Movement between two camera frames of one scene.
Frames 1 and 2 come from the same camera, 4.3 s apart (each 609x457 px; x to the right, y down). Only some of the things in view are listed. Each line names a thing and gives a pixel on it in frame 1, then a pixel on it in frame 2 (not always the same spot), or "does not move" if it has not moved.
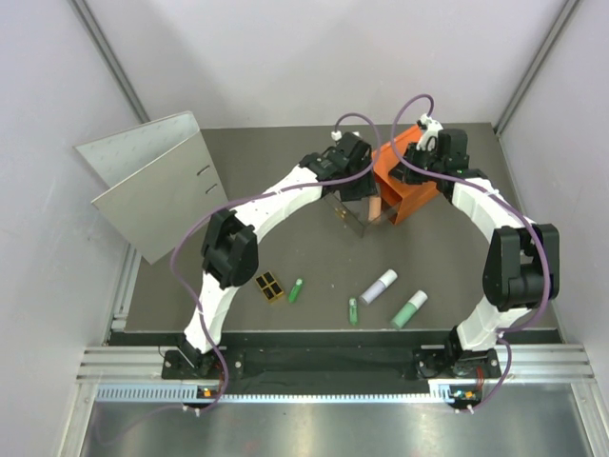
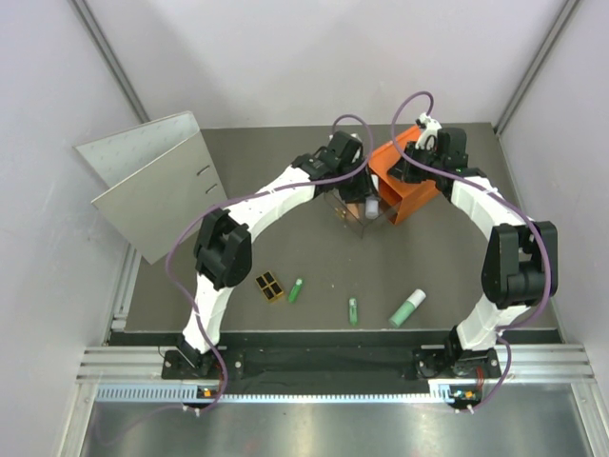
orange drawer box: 401,198 does not move
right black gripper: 402,172 does not move
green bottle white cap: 416,302 does not move
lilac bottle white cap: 373,290 → 371,208
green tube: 353,311 does not move
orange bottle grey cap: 374,208 → 352,209
